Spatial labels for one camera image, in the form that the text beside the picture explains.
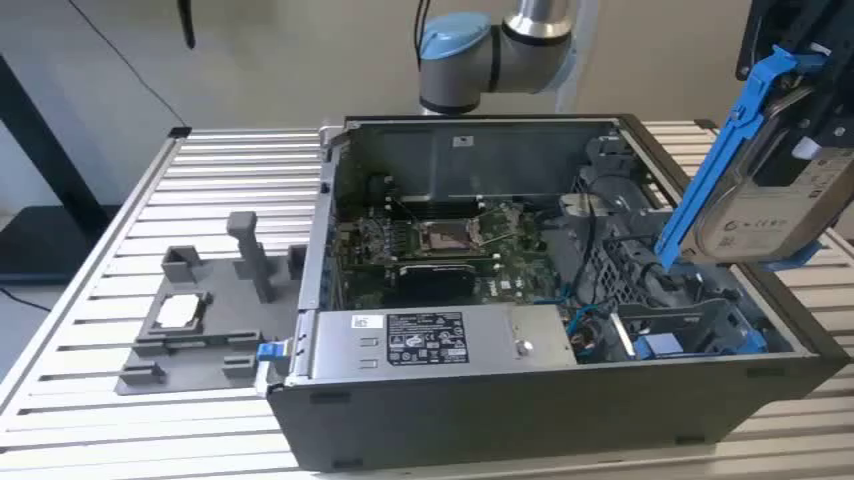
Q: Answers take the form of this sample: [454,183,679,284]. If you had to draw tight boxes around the blue data wire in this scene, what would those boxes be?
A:
[537,284,615,364]

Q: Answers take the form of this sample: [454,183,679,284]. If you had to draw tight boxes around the grey metal disk bay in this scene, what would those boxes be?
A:
[539,164,741,311]

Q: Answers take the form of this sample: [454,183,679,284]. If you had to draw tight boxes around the black cable loop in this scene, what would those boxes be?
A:
[412,0,438,64]

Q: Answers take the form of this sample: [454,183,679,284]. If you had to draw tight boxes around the silver CPU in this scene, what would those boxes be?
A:
[153,294,201,329]

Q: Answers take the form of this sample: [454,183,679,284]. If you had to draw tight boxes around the green motherboard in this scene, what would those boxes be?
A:
[332,197,568,311]

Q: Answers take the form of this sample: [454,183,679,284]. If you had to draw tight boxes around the thin black wall cable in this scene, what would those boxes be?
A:
[65,0,192,131]

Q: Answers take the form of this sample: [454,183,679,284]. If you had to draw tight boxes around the CPU socket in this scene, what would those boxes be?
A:
[412,217,488,256]

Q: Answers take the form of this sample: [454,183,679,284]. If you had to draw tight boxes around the black RAM slots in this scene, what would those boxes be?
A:
[392,194,485,219]

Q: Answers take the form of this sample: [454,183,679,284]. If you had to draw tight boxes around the grey parts rack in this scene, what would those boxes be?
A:
[113,210,308,399]

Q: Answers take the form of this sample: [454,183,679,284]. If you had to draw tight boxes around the silver power supply unit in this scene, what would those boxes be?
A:
[309,304,579,379]

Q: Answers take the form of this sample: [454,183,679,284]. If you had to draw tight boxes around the black hanging strap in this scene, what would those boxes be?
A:
[176,0,196,50]

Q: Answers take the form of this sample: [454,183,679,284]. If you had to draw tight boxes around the black graphics card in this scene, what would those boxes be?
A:
[396,262,478,304]

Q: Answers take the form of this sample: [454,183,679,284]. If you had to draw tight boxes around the black open PC case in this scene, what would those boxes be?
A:
[264,112,849,474]

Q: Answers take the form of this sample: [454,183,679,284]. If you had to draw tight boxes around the black desk frame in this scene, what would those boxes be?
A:
[0,52,121,286]

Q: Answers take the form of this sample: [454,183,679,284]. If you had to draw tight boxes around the long black case wire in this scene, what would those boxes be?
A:
[571,172,661,301]

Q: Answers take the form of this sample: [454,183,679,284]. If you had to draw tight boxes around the open socket cover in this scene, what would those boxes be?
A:
[476,203,529,242]

